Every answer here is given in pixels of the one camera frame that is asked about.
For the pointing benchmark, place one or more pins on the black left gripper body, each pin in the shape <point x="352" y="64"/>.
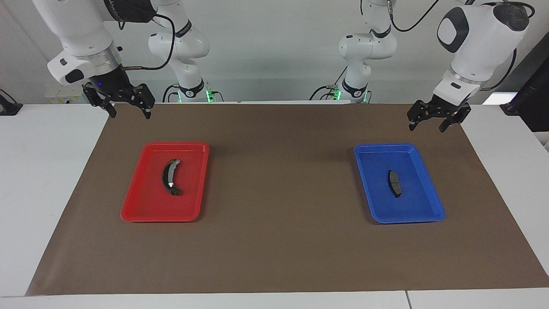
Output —
<point x="439" y="108"/>

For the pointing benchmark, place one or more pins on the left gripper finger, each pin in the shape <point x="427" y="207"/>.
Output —
<point x="445" y="125"/>
<point x="413" y="124"/>

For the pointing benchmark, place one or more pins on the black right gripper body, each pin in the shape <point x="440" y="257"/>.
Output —
<point x="112" y="86"/>

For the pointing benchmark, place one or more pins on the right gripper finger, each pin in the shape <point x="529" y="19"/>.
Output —
<point x="110" y="109"/>
<point x="147" y="112"/>

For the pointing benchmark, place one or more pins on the grey brake pad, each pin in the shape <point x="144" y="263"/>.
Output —
<point x="393" y="182"/>

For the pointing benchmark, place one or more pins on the curved brake shoe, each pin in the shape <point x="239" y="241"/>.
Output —
<point x="167" y="176"/>

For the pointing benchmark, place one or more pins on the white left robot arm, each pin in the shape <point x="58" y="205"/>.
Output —
<point x="480" y="43"/>

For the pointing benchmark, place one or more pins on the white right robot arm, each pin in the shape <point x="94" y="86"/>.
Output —
<point x="81" y="30"/>

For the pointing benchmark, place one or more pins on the blue plastic tray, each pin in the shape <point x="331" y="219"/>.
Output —
<point x="411" y="206"/>

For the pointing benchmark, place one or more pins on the black monitor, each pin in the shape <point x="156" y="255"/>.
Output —
<point x="534" y="94"/>

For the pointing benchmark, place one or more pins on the red plastic tray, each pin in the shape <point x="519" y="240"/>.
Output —
<point x="188" y="201"/>

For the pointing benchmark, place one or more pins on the brown table mat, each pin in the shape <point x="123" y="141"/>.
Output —
<point x="274" y="240"/>

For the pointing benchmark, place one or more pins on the black clamp mount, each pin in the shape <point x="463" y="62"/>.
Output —
<point x="8" y="107"/>

